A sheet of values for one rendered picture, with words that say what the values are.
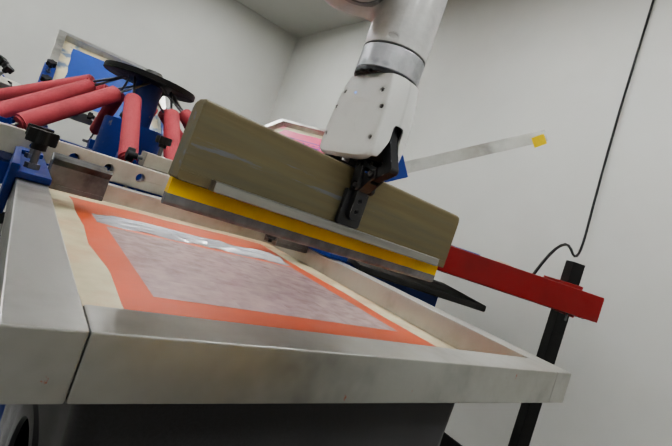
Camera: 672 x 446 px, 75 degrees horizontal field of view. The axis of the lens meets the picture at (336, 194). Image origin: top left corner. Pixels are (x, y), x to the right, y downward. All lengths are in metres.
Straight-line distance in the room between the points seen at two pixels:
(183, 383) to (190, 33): 5.05
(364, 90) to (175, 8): 4.80
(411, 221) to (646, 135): 2.13
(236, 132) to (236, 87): 4.96
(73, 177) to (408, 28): 0.56
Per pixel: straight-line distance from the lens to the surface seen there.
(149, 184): 1.08
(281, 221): 0.46
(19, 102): 1.54
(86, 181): 0.81
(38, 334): 0.25
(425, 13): 0.52
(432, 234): 0.59
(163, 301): 0.44
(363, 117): 0.48
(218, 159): 0.41
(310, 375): 0.32
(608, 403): 2.45
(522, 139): 1.53
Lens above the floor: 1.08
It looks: 2 degrees up
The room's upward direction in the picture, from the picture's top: 19 degrees clockwise
